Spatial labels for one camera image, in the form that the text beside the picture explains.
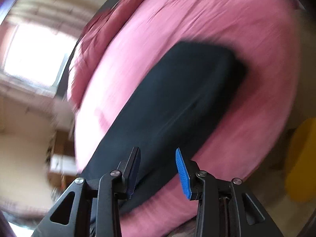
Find dark pink duvet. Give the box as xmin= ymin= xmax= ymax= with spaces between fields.
xmin=67 ymin=0 xmax=146 ymax=113

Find pink bed sheet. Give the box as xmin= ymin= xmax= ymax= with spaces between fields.
xmin=68 ymin=0 xmax=299 ymax=236

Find bright window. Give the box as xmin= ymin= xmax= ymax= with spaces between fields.
xmin=2 ymin=23 xmax=77 ymax=90

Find blue yellow storage box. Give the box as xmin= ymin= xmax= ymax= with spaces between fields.
xmin=284 ymin=118 xmax=315 ymax=203

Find black pants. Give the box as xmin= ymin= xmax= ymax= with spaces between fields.
xmin=82 ymin=41 xmax=247 ymax=213

